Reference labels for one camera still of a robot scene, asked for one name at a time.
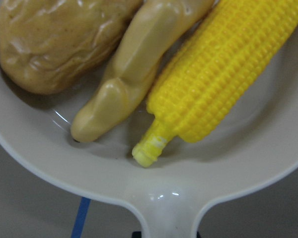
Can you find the yellow toy corn cob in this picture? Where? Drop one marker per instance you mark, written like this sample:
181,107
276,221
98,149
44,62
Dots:
213,69

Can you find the beige plastic dustpan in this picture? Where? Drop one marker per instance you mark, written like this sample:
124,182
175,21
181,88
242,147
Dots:
254,146

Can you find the brown toy potato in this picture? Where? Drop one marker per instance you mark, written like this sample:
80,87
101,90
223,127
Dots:
46,45

